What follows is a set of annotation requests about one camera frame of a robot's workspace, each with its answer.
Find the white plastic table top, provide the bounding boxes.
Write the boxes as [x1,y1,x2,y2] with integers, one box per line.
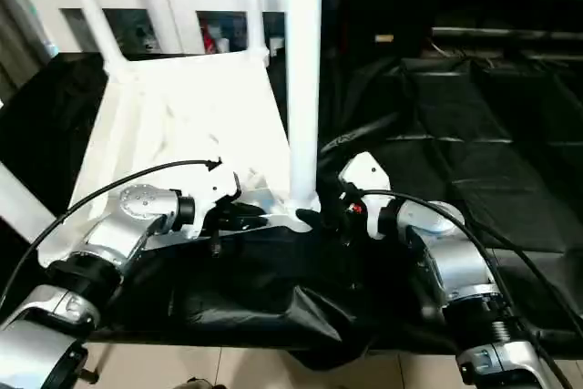
[36,51,323,268]

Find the white plastic table leg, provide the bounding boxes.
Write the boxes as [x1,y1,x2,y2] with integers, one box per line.
[242,0,270,61]
[0,160,59,239]
[57,0,128,84]
[284,0,325,213]

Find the black work mat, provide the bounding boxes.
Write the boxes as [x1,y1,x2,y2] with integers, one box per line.
[0,51,583,373]

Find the grey curtain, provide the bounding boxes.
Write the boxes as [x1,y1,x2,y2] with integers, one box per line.
[0,0,52,95]

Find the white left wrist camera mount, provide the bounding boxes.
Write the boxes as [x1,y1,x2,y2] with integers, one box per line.
[189,164,243,241]

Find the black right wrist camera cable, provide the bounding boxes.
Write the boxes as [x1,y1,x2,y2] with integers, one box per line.
[353,187,576,389]

